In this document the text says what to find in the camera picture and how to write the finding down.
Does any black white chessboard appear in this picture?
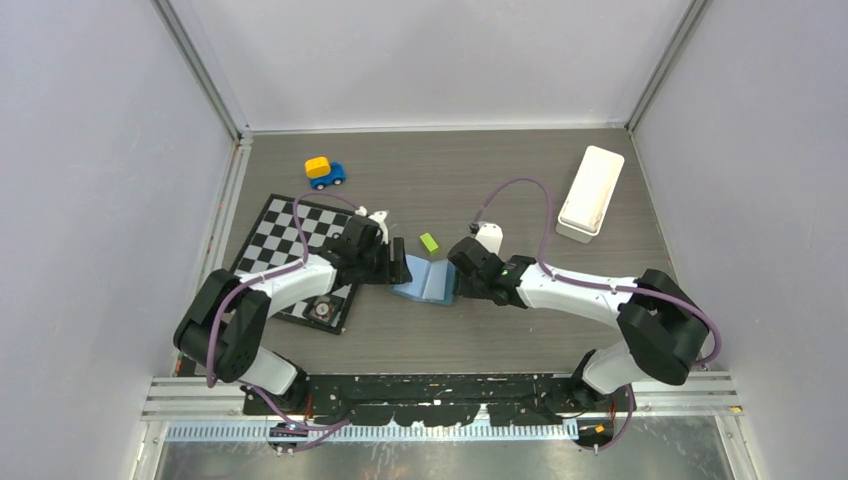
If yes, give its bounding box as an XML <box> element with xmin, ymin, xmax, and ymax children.
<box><xmin>231</xmin><ymin>194</ymin><xmax>362</xmax><ymax>335</ymax></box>

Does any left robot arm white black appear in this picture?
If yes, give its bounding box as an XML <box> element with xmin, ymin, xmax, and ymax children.
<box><xmin>173</xmin><ymin>211</ymin><xmax>411</xmax><ymax>414</ymax></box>

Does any blue yellow toy car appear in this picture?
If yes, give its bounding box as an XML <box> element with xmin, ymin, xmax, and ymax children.
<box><xmin>304</xmin><ymin>156</ymin><xmax>347</xmax><ymax>190</ymax></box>

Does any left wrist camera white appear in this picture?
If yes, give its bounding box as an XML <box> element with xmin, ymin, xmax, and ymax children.
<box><xmin>354</xmin><ymin>206</ymin><xmax>390</xmax><ymax>245</ymax></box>

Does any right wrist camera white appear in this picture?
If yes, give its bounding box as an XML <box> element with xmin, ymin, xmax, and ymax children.
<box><xmin>470</xmin><ymin>222</ymin><xmax>504</xmax><ymax>255</ymax></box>

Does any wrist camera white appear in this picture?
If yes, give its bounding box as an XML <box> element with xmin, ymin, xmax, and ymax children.
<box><xmin>354</xmin><ymin>206</ymin><xmax>390</xmax><ymax>245</ymax></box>
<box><xmin>470</xmin><ymin>222</ymin><xmax>504</xmax><ymax>255</ymax></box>

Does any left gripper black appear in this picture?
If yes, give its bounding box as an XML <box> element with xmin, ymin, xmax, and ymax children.
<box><xmin>356</xmin><ymin>237</ymin><xmax>410</xmax><ymax>285</ymax></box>

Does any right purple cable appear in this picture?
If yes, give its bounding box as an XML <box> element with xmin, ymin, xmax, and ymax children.
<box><xmin>470</xmin><ymin>177</ymin><xmax>722</xmax><ymax>454</ymax></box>

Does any green block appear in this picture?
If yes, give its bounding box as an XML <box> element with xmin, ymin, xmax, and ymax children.
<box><xmin>419</xmin><ymin>232</ymin><xmax>439</xmax><ymax>255</ymax></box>

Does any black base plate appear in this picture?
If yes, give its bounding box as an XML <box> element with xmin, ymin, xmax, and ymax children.
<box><xmin>243</xmin><ymin>373</ymin><xmax>630</xmax><ymax>427</ymax></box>

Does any small compass in black case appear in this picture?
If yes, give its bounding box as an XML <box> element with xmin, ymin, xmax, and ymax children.
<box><xmin>304</xmin><ymin>294</ymin><xmax>344</xmax><ymax>326</ymax></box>

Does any white plastic box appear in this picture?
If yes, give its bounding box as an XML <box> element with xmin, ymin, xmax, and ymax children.
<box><xmin>555</xmin><ymin>145</ymin><xmax>625</xmax><ymax>243</ymax></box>

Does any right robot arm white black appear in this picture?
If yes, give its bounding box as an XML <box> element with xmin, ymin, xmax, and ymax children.
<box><xmin>448</xmin><ymin>237</ymin><xmax>709</xmax><ymax>411</ymax></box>

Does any blue card holder wallet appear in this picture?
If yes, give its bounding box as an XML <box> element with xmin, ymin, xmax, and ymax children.
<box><xmin>390</xmin><ymin>255</ymin><xmax>457</xmax><ymax>305</ymax></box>

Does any aluminium frame rail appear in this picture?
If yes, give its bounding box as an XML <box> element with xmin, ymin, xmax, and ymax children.
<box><xmin>142</xmin><ymin>371</ymin><xmax>743</xmax><ymax>447</ymax></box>

